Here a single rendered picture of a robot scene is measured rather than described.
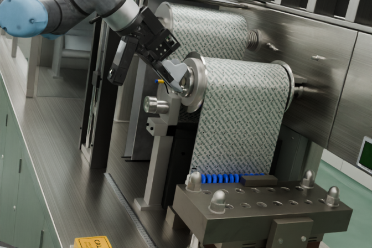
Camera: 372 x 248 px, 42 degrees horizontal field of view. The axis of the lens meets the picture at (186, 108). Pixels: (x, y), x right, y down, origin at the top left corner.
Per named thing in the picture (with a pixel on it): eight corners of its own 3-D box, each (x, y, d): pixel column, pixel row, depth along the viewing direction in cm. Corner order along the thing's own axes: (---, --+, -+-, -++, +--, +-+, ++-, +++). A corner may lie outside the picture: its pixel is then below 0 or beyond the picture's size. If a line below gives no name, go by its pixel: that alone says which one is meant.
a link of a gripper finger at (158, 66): (176, 80, 110) (152, 52, 106) (171, 85, 110) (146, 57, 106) (169, 76, 114) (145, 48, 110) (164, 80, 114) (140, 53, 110)
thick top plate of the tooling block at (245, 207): (171, 207, 115) (176, 184, 113) (305, 200, 133) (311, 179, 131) (202, 244, 101) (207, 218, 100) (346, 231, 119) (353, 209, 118)
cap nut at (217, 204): (205, 206, 105) (208, 187, 104) (220, 205, 107) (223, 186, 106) (212, 214, 102) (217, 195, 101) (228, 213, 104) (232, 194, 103)
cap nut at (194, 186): (182, 186, 113) (186, 168, 112) (197, 185, 115) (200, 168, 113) (189, 193, 110) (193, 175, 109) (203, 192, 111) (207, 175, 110)
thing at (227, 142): (187, 180, 120) (201, 108, 115) (266, 178, 130) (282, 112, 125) (188, 181, 119) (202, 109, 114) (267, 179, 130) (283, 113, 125)
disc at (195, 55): (173, 99, 126) (184, 44, 122) (175, 99, 127) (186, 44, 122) (197, 122, 114) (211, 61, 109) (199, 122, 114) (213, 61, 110)
